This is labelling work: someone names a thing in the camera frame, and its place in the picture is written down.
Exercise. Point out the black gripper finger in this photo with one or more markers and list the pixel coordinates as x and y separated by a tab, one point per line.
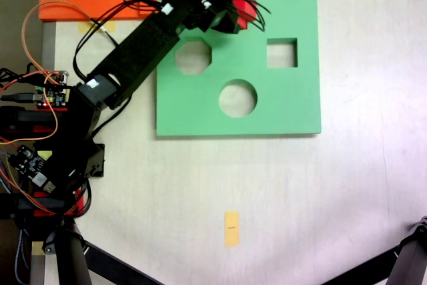
225	23

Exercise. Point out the red cross columnar block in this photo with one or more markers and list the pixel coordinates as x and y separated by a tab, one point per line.
245	4

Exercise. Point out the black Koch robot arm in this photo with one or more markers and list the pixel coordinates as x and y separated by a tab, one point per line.
140	48

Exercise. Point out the green shape hole board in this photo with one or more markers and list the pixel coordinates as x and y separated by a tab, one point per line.
290	104

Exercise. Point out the yellow tape strip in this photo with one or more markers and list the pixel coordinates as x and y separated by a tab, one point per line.
36	250
83	28

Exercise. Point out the small circuit board with connectors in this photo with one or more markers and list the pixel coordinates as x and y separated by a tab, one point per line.
53	88

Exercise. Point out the black table clamp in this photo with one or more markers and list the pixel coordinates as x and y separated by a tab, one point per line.
36	117
40	204

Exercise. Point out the yellow tape marker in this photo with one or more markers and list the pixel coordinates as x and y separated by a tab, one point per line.
231	231

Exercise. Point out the black circuit board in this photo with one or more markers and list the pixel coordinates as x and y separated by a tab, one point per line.
26	161

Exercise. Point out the thin black tripod strut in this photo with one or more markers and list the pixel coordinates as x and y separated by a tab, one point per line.
116	261
367	265

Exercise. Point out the notched black tripod leg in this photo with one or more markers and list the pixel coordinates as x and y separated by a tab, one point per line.
412	255

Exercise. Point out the red base plate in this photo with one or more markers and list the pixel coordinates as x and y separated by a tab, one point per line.
80	202

